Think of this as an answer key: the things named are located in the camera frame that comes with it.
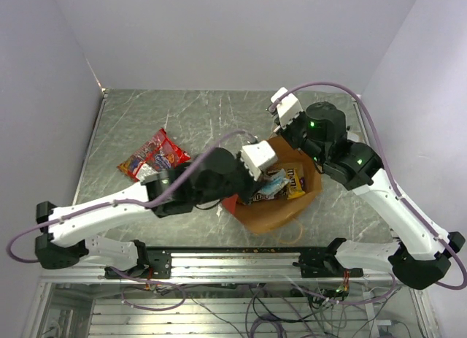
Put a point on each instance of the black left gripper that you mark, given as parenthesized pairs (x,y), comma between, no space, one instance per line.
(252,185)

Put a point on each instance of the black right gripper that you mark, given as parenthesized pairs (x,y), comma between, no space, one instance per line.
(286,130)

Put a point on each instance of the red brown paper bag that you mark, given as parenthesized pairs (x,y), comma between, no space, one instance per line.
(261,217)

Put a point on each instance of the large red snack bag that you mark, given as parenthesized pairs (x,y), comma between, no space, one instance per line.
(156,154)

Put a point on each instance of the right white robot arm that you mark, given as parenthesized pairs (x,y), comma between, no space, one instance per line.
(421,252)

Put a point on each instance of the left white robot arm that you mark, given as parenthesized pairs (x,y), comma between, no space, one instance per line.
(71,235)

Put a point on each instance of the light blue snack packet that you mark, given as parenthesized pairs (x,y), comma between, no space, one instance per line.
(275,183)

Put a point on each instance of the yellow m&m's packet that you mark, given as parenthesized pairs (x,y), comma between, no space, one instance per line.
(295,174)

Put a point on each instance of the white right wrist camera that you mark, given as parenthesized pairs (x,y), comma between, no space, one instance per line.
(287,110)

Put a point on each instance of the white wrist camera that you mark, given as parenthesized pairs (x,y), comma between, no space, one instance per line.
(257,158)
(287,110)

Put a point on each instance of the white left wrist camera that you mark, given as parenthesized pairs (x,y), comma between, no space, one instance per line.
(257,158)

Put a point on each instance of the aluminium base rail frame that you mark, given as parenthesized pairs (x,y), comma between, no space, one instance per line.
(228,292)

